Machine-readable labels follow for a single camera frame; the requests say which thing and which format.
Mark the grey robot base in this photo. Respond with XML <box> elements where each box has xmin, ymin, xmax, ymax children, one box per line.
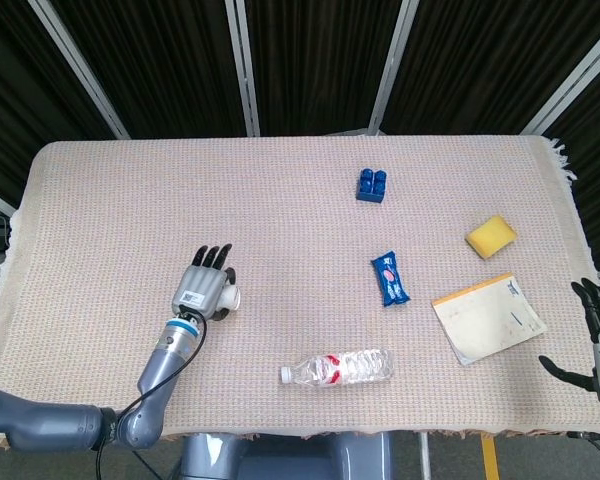
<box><xmin>178</xmin><ymin>431</ymin><xmax>395</xmax><ymax>480</ymax></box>

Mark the beige woven tablecloth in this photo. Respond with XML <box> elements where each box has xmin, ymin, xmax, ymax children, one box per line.
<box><xmin>0</xmin><ymin>133</ymin><xmax>600</xmax><ymax>445</ymax></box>

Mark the clear plastic water bottle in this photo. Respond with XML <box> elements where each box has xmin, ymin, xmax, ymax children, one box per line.
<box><xmin>279</xmin><ymin>348</ymin><xmax>395</xmax><ymax>387</ymax></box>

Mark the yellow sponge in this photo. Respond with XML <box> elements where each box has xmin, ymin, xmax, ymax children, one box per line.
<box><xmin>464</xmin><ymin>214</ymin><xmax>518</xmax><ymax>261</ymax></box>

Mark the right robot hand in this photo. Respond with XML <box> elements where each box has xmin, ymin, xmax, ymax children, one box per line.
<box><xmin>538</xmin><ymin>277</ymin><xmax>600</xmax><ymax>412</ymax></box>

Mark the yellow floor tape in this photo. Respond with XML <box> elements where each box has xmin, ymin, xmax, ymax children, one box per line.
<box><xmin>480</xmin><ymin>433</ymin><xmax>499</xmax><ymax>480</ymax></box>

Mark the black partition screen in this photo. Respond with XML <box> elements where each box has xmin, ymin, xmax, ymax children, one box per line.
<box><xmin>0</xmin><ymin>0</ymin><xmax>600</xmax><ymax>271</ymax></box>

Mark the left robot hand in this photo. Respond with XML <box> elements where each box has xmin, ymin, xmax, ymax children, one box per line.
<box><xmin>171</xmin><ymin>243</ymin><xmax>238</xmax><ymax>323</ymax></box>

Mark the white paper cup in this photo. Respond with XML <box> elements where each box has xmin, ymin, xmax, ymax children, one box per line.
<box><xmin>216</xmin><ymin>284</ymin><xmax>242</xmax><ymax>310</ymax></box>

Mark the blue toy building block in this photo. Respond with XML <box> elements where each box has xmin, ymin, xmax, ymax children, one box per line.
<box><xmin>355</xmin><ymin>167</ymin><xmax>389</xmax><ymax>205</ymax></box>

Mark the worn notepad with yellow edge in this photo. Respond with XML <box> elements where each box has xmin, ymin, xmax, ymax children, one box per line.
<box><xmin>431</xmin><ymin>271</ymin><xmax>549</xmax><ymax>368</ymax></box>

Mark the blue snack packet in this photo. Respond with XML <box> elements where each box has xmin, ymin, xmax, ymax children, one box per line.
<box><xmin>370</xmin><ymin>250</ymin><xmax>412</xmax><ymax>308</ymax></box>

